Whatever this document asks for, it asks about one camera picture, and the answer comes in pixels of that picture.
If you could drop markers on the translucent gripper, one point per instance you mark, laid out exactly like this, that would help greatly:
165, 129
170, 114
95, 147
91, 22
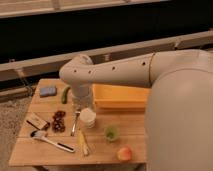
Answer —
82, 97

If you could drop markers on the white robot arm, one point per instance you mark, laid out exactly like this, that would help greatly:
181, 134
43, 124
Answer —
179, 112

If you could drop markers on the yellow tray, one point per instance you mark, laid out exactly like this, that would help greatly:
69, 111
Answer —
119, 97

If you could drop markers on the white cup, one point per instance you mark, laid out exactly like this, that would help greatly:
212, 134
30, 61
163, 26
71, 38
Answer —
88, 117

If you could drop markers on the green cucumber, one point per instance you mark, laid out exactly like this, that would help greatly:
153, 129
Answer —
64, 95

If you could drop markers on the wooden table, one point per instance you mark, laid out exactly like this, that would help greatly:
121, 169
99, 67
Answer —
31, 152

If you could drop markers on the yellow corn cob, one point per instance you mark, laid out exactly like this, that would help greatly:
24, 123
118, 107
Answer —
83, 144

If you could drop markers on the green small cup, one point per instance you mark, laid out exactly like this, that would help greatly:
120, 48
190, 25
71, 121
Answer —
111, 133

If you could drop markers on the small brown box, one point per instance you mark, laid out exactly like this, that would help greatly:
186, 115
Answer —
37, 121

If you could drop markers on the red yellow apple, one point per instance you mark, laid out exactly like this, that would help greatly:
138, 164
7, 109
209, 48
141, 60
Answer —
124, 154

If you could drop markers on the white spatula black handle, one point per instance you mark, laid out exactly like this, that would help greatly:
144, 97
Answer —
42, 136

